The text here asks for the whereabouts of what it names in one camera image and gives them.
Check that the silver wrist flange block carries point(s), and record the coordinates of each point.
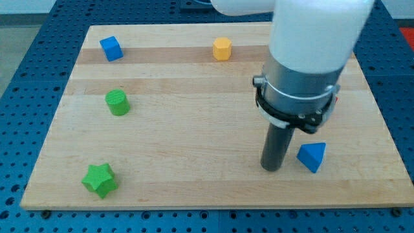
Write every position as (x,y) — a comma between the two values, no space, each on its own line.
(290,99)

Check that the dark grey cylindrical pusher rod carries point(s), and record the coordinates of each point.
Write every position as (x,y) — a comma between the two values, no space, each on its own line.
(275,147)

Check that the blue triangle block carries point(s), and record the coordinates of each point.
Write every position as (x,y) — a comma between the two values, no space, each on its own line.
(311,155)

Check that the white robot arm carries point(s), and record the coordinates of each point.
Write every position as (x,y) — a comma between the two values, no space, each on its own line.
(310,43)

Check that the yellow hexagon block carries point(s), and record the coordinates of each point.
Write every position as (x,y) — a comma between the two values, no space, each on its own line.
(222,49)

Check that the wooden board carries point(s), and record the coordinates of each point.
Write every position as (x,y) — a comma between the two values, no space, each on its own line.
(193,136)

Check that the green cylinder block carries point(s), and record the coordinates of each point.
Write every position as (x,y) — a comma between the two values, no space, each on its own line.
(117,102)

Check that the green star block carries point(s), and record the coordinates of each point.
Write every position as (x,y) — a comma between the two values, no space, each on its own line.
(100,179)

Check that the blue cube block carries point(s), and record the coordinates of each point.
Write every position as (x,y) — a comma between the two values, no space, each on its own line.
(111,48)

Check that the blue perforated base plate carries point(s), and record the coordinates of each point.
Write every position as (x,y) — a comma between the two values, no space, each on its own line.
(29,102)

